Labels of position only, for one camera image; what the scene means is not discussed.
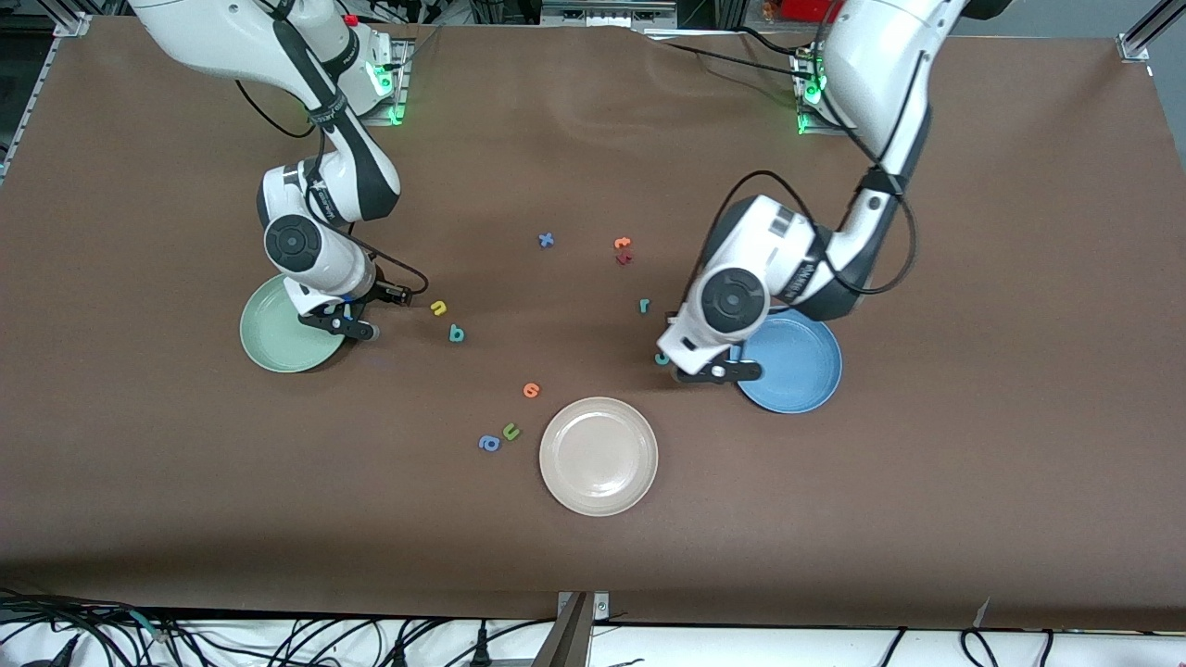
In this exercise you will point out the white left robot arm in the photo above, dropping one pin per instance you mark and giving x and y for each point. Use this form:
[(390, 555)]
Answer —
[(880, 56)]

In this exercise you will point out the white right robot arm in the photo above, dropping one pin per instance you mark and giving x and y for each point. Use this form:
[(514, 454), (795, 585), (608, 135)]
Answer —
[(320, 264)]

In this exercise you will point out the pale green plate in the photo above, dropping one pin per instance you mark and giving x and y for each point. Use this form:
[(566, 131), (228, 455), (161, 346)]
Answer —
[(273, 333)]

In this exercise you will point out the blue foam letter a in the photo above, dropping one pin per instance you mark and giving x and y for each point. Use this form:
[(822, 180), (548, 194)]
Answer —
[(485, 446)]

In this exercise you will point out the green foam letter u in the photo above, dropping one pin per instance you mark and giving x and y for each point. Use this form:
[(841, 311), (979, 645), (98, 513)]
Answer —
[(510, 434)]

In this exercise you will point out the beige plate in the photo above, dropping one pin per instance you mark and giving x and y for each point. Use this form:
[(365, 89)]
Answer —
[(598, 456)]

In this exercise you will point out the grey metal fixture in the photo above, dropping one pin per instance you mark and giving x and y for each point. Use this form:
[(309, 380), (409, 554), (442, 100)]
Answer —
[(602, 14)]

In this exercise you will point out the blue plate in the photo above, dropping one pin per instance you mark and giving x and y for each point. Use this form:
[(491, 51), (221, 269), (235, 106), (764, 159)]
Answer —
[(797, 371)]

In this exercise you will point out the red box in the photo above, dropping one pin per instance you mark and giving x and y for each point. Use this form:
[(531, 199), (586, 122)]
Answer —
[(801, 9)]

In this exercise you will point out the metal table edge bracket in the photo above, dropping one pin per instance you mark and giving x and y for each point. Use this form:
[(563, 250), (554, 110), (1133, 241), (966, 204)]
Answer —
[(570, 639)]

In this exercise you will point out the aluminium frame profile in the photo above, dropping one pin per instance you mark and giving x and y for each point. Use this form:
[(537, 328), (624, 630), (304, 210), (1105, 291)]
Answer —
[(72, 26), (1135, 42)]

